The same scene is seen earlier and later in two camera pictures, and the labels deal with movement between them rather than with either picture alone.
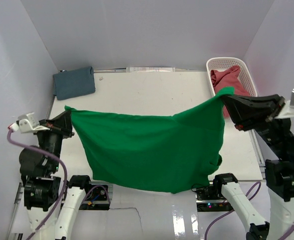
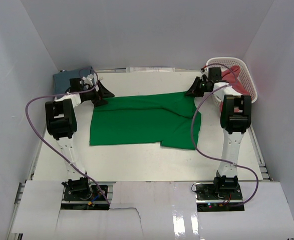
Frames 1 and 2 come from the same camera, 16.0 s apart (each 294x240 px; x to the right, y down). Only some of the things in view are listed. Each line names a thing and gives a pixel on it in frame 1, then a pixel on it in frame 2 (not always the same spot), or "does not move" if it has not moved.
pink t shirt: (228, 78) does not move
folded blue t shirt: (73, 83) does not move
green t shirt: (167, 154) → (172, 118)
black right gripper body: (264, 112) → (204, 85)
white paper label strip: (150, 69) does not move
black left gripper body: (51, 138) → (88, 96)
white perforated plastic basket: (219, 63) does not move
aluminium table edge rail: (258, 152) does not move
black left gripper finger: (62, 123) → (101, 93)
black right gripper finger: (240, 109) → (196, 89)
